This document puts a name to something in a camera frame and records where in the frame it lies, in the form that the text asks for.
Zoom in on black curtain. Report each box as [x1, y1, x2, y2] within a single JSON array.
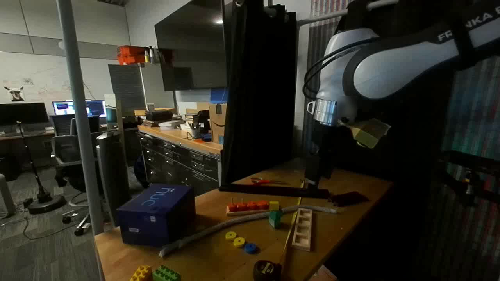
[[221, 0, 299, 187]]

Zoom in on grey slanted pole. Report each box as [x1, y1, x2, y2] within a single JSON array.
[[55, 0, 107, 237]]

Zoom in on dark grey cylinder bin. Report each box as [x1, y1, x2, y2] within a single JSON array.
[[94, 131, 133, 228]]

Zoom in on dark computer monitor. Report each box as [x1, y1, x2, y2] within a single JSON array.
[[0, 101, 52, 132]]

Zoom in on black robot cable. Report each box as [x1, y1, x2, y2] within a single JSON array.
[[303, 36, 366, 101]]

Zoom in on drawer cabinet with wooden top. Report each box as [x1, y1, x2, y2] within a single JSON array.
[[136, 123, 225, 196]]

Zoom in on dark cloth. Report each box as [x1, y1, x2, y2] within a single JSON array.
[[327, 190, 372, 207]]

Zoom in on large black wall screen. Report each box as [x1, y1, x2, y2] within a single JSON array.
[[153, 0, 228, 93]]

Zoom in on small drone on wall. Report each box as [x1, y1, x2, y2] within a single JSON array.
[[3, 84, 27, 103]]

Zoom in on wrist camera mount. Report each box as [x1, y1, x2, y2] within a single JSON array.
[[349, 117, 392, 149]]

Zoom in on green toy block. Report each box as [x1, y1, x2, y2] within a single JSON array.
[[267, 209, 285, 229]]

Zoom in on long black metal rail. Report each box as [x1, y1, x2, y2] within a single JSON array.
[[217, 181, 333, 201]]

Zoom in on yellow lego brick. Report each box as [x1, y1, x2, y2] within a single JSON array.
[[128, 263, 155, 281]]

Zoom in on grey partition panel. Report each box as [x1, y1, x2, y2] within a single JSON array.
[[107, 62, 177, 114]]

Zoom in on brown cardboard box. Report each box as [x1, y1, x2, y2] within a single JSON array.
[[208, 100, 228, 145]]

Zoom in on blue cardboard box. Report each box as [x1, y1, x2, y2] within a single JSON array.
[[116, 182, 197, 246]]

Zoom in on green lego brick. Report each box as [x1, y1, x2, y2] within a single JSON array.
[[152, 265, 183, 281]]

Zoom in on lit computer monitor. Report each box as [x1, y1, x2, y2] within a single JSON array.
[[50, 100, 78, 117], [85, 98, 110, 120]]

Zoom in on black office chair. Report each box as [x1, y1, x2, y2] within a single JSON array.
[[50, 114, 107, 237]]

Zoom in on grey braided sleeve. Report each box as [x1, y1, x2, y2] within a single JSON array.
[[157, 203, 339, 260]]

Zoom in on long thin tan strip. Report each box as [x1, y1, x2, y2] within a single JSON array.
[[280, 181, 307, 281]]

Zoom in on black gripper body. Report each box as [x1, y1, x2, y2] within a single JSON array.
[[303, 123, 341, 187]]

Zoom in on black microphone stand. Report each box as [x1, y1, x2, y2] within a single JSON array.
[[14, 120, 69, 215]]

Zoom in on orange storage box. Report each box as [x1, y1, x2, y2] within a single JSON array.
[[116, 43, 149, 67]]

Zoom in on red handled scissors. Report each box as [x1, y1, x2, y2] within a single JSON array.
[[249, 174, 286, 187]]

